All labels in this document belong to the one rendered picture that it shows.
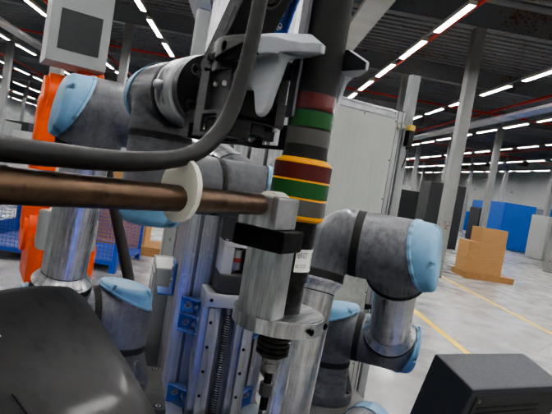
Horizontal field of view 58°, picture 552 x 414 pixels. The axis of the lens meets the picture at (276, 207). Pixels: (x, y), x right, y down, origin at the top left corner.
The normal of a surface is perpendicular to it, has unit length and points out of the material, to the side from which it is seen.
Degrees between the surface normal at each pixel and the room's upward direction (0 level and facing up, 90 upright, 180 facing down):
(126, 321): 90
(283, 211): 90
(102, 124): 106
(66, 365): 39
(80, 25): 90
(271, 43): 90
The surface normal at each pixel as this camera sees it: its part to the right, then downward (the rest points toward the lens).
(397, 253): -0.29, -0.03
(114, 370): 0.69, -0.69
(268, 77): -0.86, -0.11
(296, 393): 0.18, -0.16
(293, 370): -0.15, -0.25
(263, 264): -0.49, -0.04
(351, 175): 0.41, 0.11
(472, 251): 0.06, 0.07
